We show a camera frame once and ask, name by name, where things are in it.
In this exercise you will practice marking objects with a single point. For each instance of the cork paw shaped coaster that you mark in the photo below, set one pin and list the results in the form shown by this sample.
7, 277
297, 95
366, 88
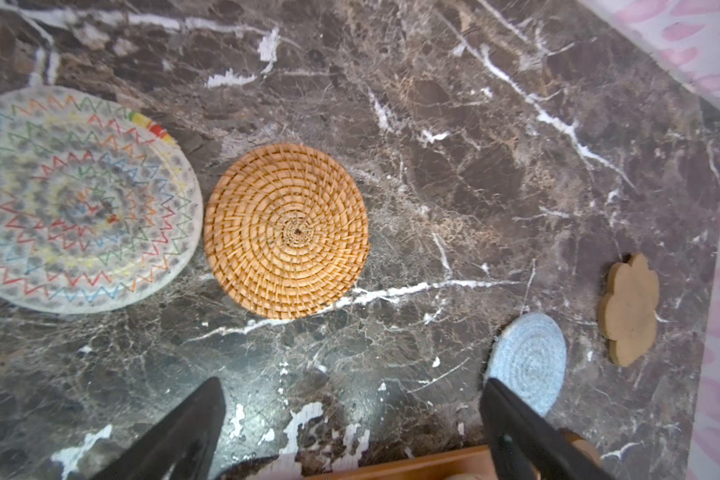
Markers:
627, 312

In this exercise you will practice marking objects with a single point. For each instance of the light blue woven coaster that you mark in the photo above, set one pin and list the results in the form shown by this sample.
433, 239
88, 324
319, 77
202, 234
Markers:
530, 357

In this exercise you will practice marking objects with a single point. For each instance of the white multicolour zigzag woven coaster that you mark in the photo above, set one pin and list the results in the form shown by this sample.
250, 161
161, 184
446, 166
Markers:
99, 206

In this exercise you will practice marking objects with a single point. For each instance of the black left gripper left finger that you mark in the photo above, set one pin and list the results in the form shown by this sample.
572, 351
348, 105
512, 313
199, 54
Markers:
182, 445

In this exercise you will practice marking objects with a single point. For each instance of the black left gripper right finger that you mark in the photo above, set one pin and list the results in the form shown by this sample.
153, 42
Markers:
522, 444

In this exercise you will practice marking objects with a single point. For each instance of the orange brown serving tray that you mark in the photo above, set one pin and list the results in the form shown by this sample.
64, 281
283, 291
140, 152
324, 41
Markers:
469, 463

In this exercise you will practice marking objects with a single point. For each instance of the round tan rattan coaster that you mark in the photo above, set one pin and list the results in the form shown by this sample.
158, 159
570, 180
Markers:
286, 231

